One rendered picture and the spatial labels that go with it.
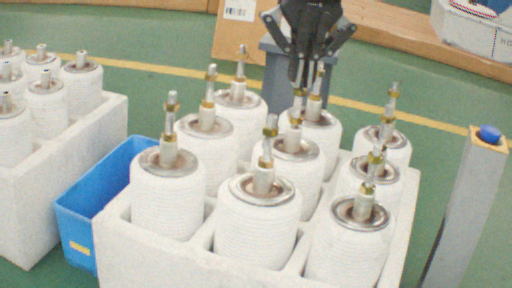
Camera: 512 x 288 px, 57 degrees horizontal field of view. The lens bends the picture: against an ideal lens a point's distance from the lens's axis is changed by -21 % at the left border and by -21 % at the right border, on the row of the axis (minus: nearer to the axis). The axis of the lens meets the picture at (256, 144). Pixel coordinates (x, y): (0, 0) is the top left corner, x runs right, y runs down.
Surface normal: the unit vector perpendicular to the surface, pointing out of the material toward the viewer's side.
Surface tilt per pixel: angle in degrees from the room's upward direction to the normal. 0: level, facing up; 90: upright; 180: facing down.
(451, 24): 90
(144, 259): 90
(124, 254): 90
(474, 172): 90
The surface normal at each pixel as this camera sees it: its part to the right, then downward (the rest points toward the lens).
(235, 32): -0.15, 0.40
